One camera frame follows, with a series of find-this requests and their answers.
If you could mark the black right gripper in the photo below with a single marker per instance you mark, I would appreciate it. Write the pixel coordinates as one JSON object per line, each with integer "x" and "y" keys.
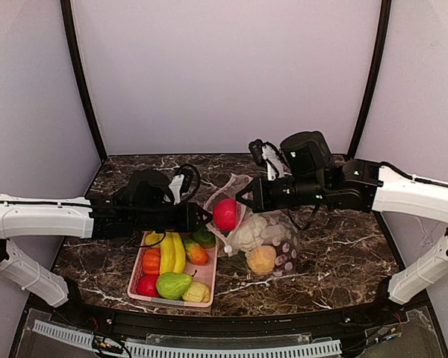
{"x": 259, "y": 195}

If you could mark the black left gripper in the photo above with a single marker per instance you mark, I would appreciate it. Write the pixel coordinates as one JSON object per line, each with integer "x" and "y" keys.
{"x": 190, "y": 217}

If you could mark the red toy apple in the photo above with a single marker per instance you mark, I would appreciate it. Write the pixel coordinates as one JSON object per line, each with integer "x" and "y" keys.
{"x": 225, "y": 214}

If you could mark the white toy cauliflower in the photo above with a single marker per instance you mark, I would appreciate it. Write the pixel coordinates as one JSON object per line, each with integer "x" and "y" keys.
{"x": 250, "y": 234}

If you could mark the yellow toy banana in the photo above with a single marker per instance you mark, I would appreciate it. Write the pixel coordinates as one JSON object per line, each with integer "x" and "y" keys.
{"x": 173, "y": 257}

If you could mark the clear dotted zip top bag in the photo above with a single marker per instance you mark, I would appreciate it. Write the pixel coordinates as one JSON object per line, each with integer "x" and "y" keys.
{"x": 278, "y": 223}

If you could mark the dark red toy fruit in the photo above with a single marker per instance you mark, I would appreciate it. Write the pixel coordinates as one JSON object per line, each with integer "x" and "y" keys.
{"x": 287, "y": 248}

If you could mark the yellow toy cauliflower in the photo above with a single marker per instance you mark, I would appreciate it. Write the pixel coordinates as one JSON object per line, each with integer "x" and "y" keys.
{"x": 261, "y": 260}

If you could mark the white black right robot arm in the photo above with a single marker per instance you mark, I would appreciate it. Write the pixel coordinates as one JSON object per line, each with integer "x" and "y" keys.
{"x": 302, "y": 172}

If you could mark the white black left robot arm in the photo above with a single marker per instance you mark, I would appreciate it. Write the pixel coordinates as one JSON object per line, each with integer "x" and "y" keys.
{"x": 149, "y": 202}

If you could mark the green toy round fruit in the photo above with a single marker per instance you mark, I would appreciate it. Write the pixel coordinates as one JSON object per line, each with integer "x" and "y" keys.
{"x": 205, "y": 238}

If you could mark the green orange toy mango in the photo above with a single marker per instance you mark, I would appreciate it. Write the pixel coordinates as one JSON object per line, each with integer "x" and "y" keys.
{"x": 195, "y": 253}

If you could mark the yellow toy pepper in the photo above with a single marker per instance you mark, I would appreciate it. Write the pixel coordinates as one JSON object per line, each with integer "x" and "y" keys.
{"x": 153, "y": 239}

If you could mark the pink plastic basket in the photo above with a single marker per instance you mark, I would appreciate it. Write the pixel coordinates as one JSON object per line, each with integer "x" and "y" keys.
{"x": 205, "y": 274}

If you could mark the orange toy pumpkin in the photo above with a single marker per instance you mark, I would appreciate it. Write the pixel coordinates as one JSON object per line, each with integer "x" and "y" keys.
{"x": 151, "y": 261}

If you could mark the pale yellow toy fruit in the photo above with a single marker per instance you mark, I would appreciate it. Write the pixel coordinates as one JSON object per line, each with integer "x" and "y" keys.
{"x": 197, "y": 293}

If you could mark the red toy tomato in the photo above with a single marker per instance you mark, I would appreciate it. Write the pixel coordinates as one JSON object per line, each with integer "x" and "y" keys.
{"x": 146, "y": 286}

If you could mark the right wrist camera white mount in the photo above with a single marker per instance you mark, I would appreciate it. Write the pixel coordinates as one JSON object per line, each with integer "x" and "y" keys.
{"x": 265, "y": 154}

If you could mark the white slotted cable duct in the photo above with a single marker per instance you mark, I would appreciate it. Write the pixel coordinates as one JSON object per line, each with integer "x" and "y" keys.
{"x": 172, "y": 346}

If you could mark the black front table rail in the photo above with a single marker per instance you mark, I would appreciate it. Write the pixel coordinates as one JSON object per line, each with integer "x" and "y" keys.
{"x": 351, "y": 324}

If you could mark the black right frame post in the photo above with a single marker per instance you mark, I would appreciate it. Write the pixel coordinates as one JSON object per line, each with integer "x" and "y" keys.
{"x": 372, "y": 78}

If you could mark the black frame post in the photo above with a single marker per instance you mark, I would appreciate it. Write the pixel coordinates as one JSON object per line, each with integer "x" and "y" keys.
{"x": 81, "y": 82}
{"x": 372, "y": 78}

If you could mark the black left frame post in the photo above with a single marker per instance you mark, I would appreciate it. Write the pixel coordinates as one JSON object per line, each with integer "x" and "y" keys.
{"x": 81, "y": 82}

